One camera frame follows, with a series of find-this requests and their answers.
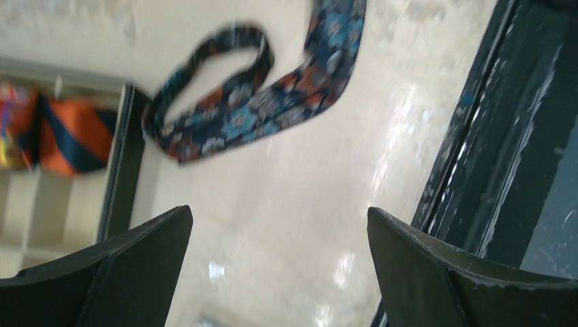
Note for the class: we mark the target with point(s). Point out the black tie storage box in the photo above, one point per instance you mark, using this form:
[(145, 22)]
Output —
[(45, 216)]

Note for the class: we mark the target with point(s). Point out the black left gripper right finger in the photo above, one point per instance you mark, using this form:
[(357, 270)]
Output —
[(425, 281)]

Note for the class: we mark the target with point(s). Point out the navy floral tie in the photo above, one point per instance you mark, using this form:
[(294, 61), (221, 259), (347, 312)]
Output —
[(242, 110)]

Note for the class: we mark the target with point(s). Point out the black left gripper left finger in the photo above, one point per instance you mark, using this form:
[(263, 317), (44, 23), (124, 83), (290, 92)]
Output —
[(126, 280)]

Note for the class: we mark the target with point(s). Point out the orange navy rolled tie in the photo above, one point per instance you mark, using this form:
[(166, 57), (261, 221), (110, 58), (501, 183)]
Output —
[(63, 136)]

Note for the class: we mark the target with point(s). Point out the black mounting base rail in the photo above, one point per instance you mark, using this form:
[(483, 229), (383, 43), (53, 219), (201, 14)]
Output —
[(504, 184)]

